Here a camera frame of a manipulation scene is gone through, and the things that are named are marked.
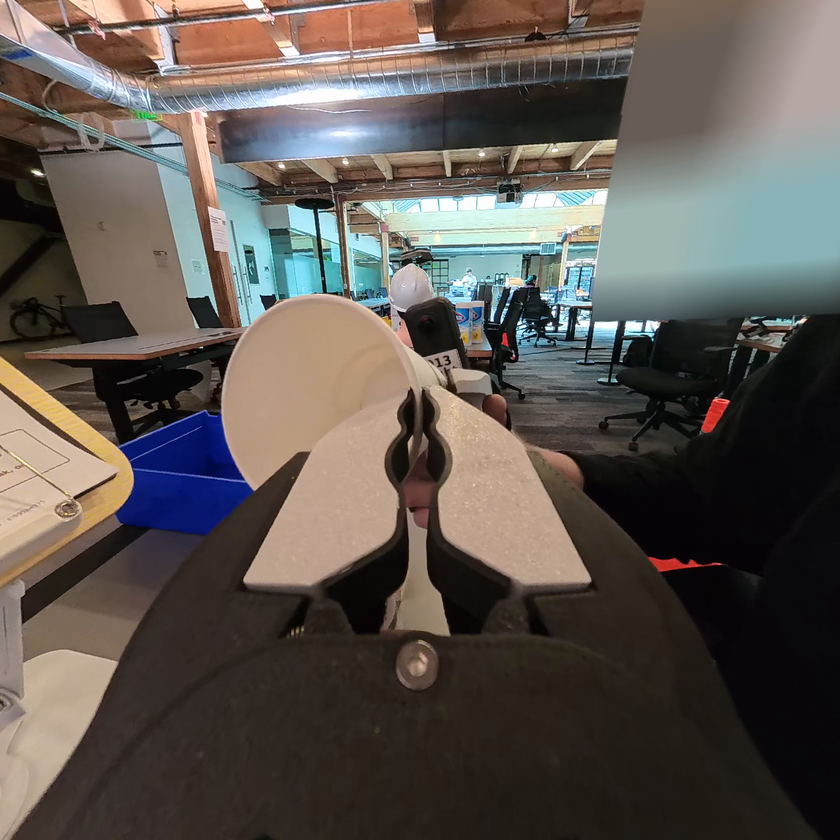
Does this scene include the brown-top office desk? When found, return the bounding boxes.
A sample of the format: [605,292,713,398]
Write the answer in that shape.
[25,326,248,442]

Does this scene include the blue plastic bin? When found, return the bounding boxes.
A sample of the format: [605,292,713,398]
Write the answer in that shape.
[118,410,255,536]

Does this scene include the printed paper sheet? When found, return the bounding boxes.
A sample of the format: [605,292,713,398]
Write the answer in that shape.
[0,387,120,519]

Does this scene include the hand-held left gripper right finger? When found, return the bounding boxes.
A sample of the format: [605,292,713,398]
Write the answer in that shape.
[423,386,593,632]

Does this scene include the white paper cup green stripe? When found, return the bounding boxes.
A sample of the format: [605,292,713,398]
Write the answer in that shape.
[222,294,450,490]

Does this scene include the silver ventilation duct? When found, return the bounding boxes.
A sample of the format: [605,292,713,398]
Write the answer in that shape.
[0,29,634,118]

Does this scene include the bicycle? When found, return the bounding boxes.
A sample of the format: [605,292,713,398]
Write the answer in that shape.
[9,294,74,342]

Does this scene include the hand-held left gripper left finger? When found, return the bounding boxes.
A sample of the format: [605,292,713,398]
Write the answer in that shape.
[243,387,423,632]

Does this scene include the person's right forearm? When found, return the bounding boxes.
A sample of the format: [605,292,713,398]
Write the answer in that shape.
[564,314,840,572]

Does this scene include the wooden support post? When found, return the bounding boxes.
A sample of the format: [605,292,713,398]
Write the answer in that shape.
[176,110,244,329]

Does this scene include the person's right hand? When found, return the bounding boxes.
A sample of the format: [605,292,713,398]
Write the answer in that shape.
[403,392,585,531]

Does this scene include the wooden clipboard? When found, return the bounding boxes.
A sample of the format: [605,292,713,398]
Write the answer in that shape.
[0,357,136,588]

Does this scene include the white hard hat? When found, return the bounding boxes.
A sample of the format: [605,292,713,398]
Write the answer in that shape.
[388,263,435,313]

